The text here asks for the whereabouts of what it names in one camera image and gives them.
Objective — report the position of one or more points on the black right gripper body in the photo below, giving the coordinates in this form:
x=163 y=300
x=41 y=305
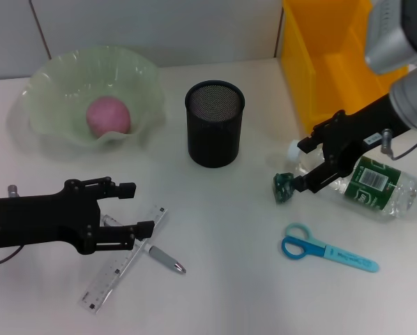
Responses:
x=369 y=122

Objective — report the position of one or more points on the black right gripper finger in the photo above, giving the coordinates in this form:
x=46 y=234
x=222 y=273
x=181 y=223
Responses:
x=313 y=181
x=306 y=144

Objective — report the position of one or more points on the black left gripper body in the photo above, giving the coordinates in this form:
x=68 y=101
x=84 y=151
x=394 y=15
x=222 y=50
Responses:
x=44 y=220

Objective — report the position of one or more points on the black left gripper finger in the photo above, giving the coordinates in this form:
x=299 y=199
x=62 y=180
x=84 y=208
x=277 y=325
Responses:
x=128 y=190
x=145 y=230

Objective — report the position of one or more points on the clear green-label water bottle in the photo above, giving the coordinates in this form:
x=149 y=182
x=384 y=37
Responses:
x=379 y=188

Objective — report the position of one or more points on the pink peach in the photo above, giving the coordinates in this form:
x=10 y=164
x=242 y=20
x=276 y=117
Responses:
x=107 y=117

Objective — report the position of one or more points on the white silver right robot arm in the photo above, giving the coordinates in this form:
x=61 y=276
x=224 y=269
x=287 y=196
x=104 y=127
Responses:
x=390 y=38

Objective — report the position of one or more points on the grey silver pen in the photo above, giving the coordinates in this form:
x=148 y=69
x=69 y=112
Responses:
x=163 y=260

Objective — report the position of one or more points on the transparent plastic ruler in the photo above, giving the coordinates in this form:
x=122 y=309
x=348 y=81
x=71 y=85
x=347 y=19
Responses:
x=104 y=282

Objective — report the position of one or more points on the blue scissors with sheath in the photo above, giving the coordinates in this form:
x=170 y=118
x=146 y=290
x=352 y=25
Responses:
x=292 y=247

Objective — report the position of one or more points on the black mesh pen holder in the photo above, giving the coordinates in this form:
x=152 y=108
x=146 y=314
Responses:
x=215 y=146

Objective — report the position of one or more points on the pale green glass fruit bowl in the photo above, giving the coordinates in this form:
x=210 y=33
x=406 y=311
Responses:
x=65 y=80

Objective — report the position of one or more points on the yellow plastic bin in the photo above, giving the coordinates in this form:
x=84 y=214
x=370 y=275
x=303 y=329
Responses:
x=334 y=70

